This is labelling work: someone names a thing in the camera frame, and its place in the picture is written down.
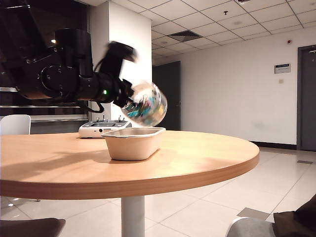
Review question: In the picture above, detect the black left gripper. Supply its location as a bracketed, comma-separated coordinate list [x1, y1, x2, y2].
[113, 78, 139, 112]

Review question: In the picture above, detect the clear plastic clip jar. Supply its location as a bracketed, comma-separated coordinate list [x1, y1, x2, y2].
[120, 82, 169, 129]

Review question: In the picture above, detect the teal binder clip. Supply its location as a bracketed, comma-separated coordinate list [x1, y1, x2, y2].
[127, 108, 144, 119]

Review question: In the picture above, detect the beige rectangular paper bowl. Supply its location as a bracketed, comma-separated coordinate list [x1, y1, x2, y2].
[101, 127, 167, 161]

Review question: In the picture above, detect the white grey remote controller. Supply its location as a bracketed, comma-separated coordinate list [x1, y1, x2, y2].
[78, 116, 133, 139]

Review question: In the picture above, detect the dark double door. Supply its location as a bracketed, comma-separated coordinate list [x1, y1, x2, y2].
[152, 61, 182, 131]

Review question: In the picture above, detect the square ceiling air vent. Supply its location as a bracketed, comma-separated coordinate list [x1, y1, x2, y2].
[166, 30, 203, 43]

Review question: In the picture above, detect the white plastic chair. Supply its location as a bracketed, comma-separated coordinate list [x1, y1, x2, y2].
[0, 115, 32, 135]

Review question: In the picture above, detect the dark brown seat cushion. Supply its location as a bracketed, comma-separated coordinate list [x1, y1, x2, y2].
[0, 218, 67, 237]

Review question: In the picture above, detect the grey floor hatch plate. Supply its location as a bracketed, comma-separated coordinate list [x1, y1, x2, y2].
[237, 207, 271, 222]

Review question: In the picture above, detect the grey rounded chair back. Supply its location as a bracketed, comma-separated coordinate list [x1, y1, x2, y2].
[225, 217, 277, 237]

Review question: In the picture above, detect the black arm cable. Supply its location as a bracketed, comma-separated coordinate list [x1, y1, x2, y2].
[78, 100, 105, 114]

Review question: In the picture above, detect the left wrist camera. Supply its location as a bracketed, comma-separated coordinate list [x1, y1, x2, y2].
[94, 41, 139, 81]

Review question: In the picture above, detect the white table pedestal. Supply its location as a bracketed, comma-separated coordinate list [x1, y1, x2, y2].
[120, 196, 146, 237]

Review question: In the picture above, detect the white blue wall sign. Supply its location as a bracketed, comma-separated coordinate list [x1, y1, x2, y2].
[274, 63, 290, 75]

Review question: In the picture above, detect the grey door with frame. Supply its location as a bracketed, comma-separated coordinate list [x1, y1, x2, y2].
[296, 44, 316, 152]

